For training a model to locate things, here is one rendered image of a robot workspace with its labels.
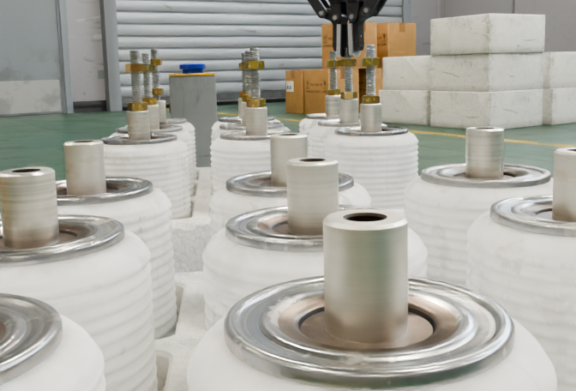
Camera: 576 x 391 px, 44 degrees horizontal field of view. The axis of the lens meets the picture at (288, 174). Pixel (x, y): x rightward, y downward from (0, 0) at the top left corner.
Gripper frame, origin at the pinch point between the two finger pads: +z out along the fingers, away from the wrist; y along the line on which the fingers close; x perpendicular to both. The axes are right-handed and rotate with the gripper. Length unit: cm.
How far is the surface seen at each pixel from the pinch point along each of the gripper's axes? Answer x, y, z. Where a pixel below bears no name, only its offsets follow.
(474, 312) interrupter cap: -59, 32, 9
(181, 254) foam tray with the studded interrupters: -27.2, -4.1, 19.7
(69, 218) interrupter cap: -55, 12, 9
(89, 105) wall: 345, -401, 33
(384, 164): -13.2, 10.1, 12.4
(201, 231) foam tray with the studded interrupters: -26.1, -2.5, 17.6
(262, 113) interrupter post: -16.8, -1.4, 7.4
